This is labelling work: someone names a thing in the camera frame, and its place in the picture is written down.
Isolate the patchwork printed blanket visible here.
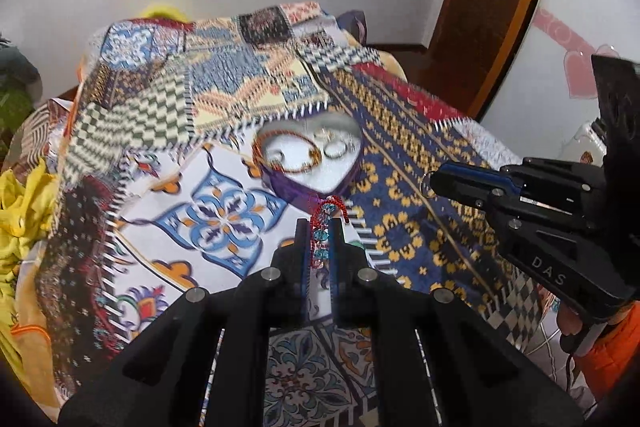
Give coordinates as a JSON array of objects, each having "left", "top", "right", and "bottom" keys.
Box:
[{"left": 35, "top": 0, "right": 546, "bottom": 427}]

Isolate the brown wooden door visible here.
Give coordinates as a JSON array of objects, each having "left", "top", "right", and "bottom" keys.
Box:
[{"left": 425, "top": 0, "right": 557, "bottom": 120}]

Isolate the red and teal beaded bracelet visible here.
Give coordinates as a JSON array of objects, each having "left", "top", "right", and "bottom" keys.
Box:
[{"left": 308, "top": 195, "right": 347, "bottom": 269}]

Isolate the dark blue bag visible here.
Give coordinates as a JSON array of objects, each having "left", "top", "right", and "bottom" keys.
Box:
[{"left": 336, "top": 9, "right": 372, "bottom": 46}]

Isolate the person's right forearm orange sleeve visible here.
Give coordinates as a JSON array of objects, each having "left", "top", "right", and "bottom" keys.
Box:
[{"left": 572, "top": 299, "right": 640, "bottom": 404}]

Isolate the yellow cloth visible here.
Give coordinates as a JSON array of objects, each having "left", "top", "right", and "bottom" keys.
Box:
[{"left": 0, "top": 154, "right": 68, "bottom": 408}]

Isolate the thin red beaded bracelet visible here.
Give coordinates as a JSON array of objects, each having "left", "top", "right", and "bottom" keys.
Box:
[{"left": 251, "top": 131, "right": 325, "bottom": 176}]

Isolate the striped brown cloth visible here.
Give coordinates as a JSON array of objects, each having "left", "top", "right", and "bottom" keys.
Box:
[{"left": 10, "top": 97, "right": 81, "bottom": 172}]

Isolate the heart-shaped jewelry box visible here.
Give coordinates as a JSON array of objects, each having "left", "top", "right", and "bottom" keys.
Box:
[{"left": 251, "top": 112, "right": 365, "bottom": 212}]

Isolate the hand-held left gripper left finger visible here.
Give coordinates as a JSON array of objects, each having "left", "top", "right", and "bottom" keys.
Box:
[{"left": 59, "top": 218, "right": 321, "bottom": 427}]

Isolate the yellow round object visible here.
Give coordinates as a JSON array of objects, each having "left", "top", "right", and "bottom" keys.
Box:
[{"left": 137, "top": 1, "right": 190, "bottom": 22}]

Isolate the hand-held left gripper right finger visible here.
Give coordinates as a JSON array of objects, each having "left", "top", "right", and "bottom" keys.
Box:
[{"left": 327, "top": 219, "right": 586, "bottom": 427}]

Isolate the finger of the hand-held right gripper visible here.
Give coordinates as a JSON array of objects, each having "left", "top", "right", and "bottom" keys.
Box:
[
  {"left": 429, "top": 171, "right": 501, "bottom": 210},
  {"left": 440, "top": 161, "right": 523, "bottom": 190}
]

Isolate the person's right hand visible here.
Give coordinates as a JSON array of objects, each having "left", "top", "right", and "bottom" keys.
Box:
[{"left": 555, "top": 303, "right": 585, "bottom": 339}]

